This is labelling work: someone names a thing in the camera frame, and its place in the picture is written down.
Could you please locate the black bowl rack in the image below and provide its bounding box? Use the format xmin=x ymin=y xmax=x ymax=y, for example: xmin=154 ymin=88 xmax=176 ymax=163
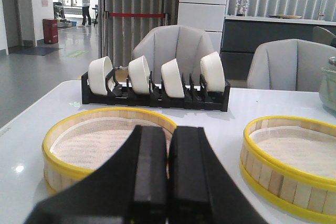
xmin=81 ymin=69 xmax=230 ymax=112

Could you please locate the white bowl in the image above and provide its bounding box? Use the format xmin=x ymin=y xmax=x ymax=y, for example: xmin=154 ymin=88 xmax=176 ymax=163
xmin=161 ymin=59 xmax=184 ymax=99
xmin=88 ymin=57 xmax=112 ymax=95
xmin=128 ymin=56 xmax=150 ymax=94

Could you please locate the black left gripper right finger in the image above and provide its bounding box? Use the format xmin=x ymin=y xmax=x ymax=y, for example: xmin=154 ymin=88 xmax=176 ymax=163
xmin=168 ymin=126 xmax=266 ymax=223

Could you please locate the red barrier belt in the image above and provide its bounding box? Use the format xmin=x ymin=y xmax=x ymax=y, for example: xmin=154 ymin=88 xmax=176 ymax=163
xmin=103 ymin=11 xmax=167 ymax=19

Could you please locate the white bowl far left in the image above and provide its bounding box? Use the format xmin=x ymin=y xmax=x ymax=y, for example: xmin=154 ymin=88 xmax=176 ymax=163
xmin=88 ymin=57 xmax=112 ymax=95

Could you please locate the grey electric cooking pot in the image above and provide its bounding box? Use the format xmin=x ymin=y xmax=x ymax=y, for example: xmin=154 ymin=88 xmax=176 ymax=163
xmin=319 ymin=56 xmax=335 ymax=112

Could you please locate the grey chair left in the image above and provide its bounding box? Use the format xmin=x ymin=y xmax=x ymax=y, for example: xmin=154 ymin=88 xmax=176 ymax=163
xmin=131 ymin=25 xmax=215 ymax=85

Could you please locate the person in white shirt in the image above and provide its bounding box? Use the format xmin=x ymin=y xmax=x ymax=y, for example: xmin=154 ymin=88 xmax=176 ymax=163
xmin=81 ymin=0 xmax=91 ymax=26

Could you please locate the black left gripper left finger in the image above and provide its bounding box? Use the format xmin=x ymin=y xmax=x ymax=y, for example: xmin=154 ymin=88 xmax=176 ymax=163
xmin=25 ymin=125 xmax=167 ymax=223

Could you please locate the grey chair right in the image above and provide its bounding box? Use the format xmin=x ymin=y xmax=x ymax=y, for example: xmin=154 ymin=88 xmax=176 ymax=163
xmin=247 ymin=39 xmax=335 ymax=92

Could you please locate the red bin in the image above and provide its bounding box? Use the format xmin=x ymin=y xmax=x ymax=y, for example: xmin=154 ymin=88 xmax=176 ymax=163
xmin=43 ymin=18 xmax=58 ymax=44

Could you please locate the bamboo steamer tier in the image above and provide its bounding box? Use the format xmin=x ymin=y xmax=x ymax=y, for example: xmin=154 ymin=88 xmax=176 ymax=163
xmin=42 ymin=107 xmax=177 ymax=195
xmin=239 ymin=115 xmax=335 ymax=223

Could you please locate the white bowl right end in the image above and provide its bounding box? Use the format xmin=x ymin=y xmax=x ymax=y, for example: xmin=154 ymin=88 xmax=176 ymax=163
xmin=200 ymin=51 xmax=225 ymax=92

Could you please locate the grey chair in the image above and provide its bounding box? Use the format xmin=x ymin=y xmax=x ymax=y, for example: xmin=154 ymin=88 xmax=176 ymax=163
xmin=247 ymin=39 xmax=335 ymax=92
xmin=131 ymin=25 xmax=215 ymax=85

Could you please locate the silver faucet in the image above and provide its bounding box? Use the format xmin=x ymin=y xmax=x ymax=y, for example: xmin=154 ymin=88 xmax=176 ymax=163
xmin=317 ymin=0 xmax=328 ymax=20

